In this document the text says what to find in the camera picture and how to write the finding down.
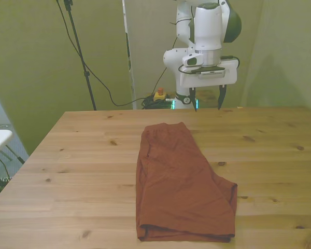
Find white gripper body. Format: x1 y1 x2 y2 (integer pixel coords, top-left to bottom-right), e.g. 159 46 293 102
179 57 238 89

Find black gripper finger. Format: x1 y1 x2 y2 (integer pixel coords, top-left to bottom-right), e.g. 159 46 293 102
217 85 228 111
189 87 199 113

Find rust red shorts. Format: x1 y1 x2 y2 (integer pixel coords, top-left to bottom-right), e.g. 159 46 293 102
135 122 238 243

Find yellow emergency stop button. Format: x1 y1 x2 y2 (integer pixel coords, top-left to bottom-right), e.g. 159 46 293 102
153 88 168 102

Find black tripod stand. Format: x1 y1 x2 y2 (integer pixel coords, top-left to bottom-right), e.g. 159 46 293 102
63 0 97 111

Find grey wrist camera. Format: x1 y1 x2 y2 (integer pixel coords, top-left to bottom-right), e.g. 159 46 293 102
196 67 227 79

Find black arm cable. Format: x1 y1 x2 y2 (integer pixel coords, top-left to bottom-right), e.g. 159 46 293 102
169 15 241 76

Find dark coiled cable bundle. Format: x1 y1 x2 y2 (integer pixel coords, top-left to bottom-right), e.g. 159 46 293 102
140 94 176 110

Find white wall panel strip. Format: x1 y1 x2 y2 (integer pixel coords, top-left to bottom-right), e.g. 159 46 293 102
122 0 138 110

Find black tripod cable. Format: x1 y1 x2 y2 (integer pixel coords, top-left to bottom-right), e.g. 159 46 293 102
55 0 156 107

